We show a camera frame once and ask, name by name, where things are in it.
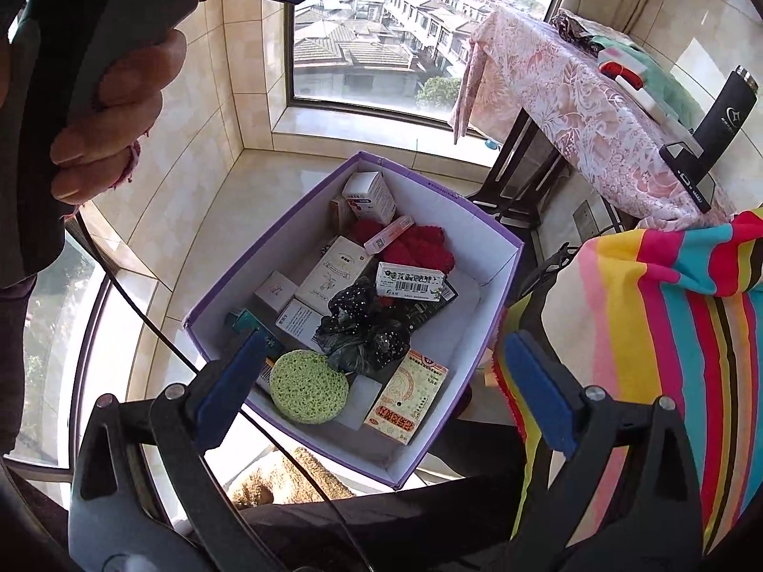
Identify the dark patterned cloth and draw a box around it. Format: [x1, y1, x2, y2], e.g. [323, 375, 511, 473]
[551, 12, 603, 51]

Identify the black dotted scrunchie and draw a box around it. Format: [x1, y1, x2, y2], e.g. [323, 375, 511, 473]
[325, 277, 382, 335]

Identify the white orange toothpaste box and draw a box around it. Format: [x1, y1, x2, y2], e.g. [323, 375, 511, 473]
[363, 216, 415, 254]

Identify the black iron table frame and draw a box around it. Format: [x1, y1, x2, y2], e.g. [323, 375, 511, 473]
[465, 110, 582, 299]

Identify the wall socket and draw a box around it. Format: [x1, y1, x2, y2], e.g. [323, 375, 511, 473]
[572, 201, 600, 239]

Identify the white foam block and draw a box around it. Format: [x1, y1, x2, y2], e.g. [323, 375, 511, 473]
[337, 372, 383, 431]

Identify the white barcode box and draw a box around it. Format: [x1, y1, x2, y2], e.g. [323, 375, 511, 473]
[341, 172, 397, 221]

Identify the black cable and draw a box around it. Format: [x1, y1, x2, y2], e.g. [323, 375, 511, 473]
[74, 203, 364, 572]

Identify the pink floral tablecloth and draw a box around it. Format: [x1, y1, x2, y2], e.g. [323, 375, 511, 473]
[451, 7, 737, 230]

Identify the white box with text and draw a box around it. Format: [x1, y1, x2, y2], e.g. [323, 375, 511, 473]
[275, 299, 326, 352]

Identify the person's dark trouser leg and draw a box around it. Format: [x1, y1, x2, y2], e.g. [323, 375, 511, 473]
[238, 417, 537, 572]

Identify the purple cardboard box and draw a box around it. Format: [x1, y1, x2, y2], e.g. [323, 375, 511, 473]
[183, 152, 526, 491]

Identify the grey scrunchie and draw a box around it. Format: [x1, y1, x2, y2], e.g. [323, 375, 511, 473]
[316, 310, 412, 376]

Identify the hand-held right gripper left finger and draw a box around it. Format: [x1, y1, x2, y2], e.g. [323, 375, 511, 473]
[68, 327, 275, 572]

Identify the black thermos bottle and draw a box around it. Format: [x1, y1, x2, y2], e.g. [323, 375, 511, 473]
[694, 65, 759, 180]

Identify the white pink box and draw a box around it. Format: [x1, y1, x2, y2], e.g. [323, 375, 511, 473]
[599, 48, 648, 72]

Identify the red scrunchie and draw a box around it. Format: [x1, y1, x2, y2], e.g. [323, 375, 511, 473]
[349, 218, 385, 248]
[390, 225, 457, 275]

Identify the brown fuzzy slipper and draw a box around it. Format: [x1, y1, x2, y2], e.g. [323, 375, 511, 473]
[229, 447, 359, 510]

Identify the yellow red medicine box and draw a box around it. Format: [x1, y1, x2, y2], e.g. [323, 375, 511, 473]
[363, 348, 449, 446]

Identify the long white medicine box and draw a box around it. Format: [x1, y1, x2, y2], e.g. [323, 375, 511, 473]
[375, 261, 448, 302]

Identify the green round sponge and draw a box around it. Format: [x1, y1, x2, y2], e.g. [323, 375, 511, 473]
[269, 351, 350, 426]

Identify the large cream box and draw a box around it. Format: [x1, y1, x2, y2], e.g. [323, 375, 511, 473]
[295, 235, 373, 314]

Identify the large city view window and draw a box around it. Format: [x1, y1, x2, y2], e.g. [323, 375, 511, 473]
[286, 0, 573, 126]

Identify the striped tablecloth on desktop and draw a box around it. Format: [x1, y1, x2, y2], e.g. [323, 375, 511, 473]
[492, 208, 763, 555]

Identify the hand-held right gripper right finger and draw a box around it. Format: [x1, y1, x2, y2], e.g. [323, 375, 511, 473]
[504, 327, 705, 572]

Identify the flat white box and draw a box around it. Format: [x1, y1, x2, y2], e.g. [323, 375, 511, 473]
[635, 88, 674, 123]

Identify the black product box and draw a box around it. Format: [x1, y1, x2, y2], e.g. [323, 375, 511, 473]
[411, 286, 460, 328]

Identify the small white printed box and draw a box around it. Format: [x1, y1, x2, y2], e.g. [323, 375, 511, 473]
[254, 270, 297, 312]

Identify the person's left hand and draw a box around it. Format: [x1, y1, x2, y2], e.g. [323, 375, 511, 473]
[51, 0, 237, 204]

